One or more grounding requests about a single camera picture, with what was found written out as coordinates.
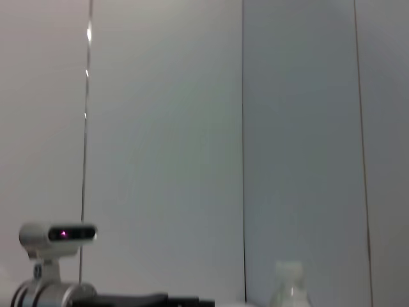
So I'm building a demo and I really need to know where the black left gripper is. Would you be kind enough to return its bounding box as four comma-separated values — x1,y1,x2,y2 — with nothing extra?
71,292,215,307

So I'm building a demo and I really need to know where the clear water bottle green label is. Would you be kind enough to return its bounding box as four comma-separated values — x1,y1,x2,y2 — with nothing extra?
269,260,313,307

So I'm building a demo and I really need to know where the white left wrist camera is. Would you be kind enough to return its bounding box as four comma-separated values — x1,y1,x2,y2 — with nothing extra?
18,221,98,284

